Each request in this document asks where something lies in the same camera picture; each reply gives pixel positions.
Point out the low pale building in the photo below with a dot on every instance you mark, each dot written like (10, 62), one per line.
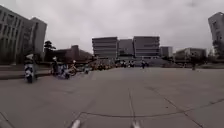
(190, 53)

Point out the tall grey building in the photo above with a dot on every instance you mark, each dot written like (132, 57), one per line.
(217, 31)

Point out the parked scooter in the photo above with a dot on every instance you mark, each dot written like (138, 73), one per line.
(29, 70)

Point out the brown low building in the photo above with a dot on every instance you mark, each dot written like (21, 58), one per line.
(73, 54)

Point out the row of parked scooters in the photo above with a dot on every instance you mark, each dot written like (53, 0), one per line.
(83, 66)

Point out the person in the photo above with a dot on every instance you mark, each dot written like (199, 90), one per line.
(193, 62)

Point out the robot's own part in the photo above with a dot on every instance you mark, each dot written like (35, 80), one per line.
(135, 125)
(76, 124)

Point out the tree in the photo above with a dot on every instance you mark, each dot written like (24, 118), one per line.
(49, 46)

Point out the grey block building complex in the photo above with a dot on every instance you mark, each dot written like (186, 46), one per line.
(140, 46)

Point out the group of people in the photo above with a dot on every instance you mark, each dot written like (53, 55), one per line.
(133, 63)

